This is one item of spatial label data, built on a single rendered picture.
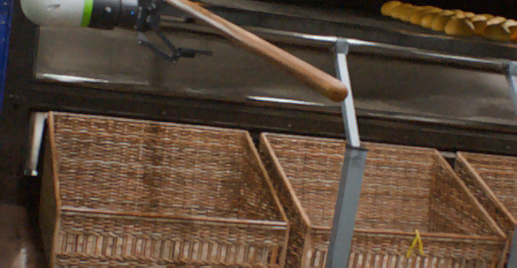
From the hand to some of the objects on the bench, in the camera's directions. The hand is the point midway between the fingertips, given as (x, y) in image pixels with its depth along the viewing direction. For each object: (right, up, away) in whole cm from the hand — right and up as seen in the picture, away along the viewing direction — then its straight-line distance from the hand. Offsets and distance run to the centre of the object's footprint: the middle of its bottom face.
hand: (211, 21), depth 214 cm
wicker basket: (-17, -53, +39) cm, 68 cm away
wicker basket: (+97, -64, +73) cm, 138 cm away
